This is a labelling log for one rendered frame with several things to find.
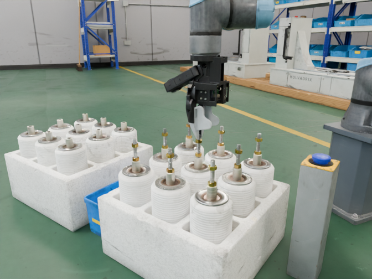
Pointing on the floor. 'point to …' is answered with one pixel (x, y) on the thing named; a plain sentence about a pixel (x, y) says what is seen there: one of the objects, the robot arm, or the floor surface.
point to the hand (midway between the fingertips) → (196, 133)
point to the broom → (79, 41)
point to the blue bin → (91, 200)
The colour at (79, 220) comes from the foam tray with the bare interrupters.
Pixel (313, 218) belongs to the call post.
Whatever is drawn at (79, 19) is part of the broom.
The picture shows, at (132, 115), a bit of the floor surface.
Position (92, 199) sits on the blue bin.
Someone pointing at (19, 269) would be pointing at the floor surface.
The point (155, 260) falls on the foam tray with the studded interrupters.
